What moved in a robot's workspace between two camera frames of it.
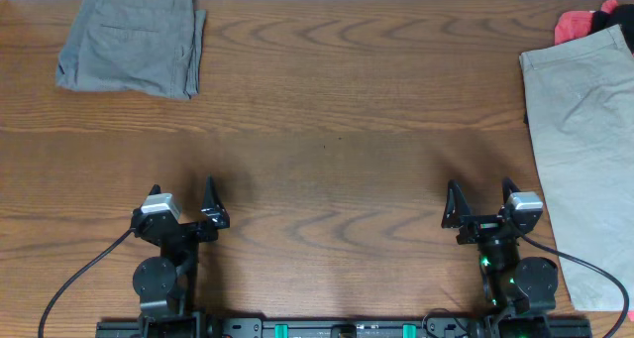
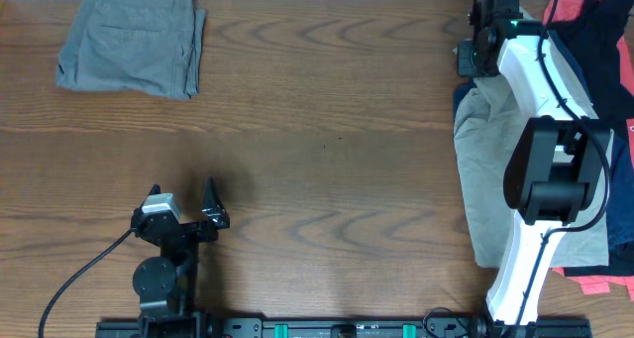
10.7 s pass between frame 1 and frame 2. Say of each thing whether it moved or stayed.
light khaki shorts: moved
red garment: moved
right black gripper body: moved
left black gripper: stayed
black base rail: stayed
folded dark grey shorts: stayed
